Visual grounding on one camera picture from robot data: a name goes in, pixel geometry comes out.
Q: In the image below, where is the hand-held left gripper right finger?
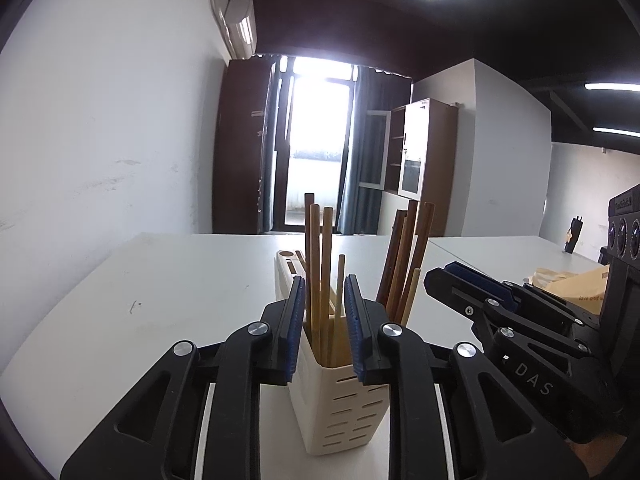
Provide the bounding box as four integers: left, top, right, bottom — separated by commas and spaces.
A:
344, 274, 588, 480

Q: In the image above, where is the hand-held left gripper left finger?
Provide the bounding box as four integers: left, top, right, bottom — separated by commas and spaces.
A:
60, 275, 307, 480

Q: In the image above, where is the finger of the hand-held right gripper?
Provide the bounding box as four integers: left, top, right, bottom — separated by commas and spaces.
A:
423, 267, 591, 356
444, 261, 591, 333

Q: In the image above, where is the bundle of wooden chopsticks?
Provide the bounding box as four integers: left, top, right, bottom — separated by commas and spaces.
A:
295, 192, 436, 367

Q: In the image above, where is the cream slotted utensil holder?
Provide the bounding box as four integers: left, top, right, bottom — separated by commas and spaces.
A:
275, 249, 392, 457

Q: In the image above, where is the person's right hand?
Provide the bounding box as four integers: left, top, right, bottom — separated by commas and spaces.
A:
567, 434, 626, 480

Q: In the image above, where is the brown paper bag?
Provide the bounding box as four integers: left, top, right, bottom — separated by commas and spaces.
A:
522, 266, 611, 313

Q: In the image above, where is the small black standing object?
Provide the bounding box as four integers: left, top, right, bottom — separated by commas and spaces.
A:
564, 216, 585, 253

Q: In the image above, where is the glass cabinet door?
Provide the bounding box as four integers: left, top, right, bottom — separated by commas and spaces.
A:
360, 109, 392, 191

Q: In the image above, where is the white and brown cabinet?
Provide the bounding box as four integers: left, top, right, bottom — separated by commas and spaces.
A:
385, 99, 460, 238

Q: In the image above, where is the dark brown wardrobe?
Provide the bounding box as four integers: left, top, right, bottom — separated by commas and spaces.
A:
212, 58, 276, 235

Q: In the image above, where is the glass balcony door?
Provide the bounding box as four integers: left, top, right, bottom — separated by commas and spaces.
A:
285, 57, 353, 233

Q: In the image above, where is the dark grey curtain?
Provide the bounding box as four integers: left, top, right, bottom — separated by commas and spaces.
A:
262, 57, 296, 233
337, 65, 413, 236

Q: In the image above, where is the white air conditioner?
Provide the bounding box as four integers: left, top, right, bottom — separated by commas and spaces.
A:
223, 0, 258, 59

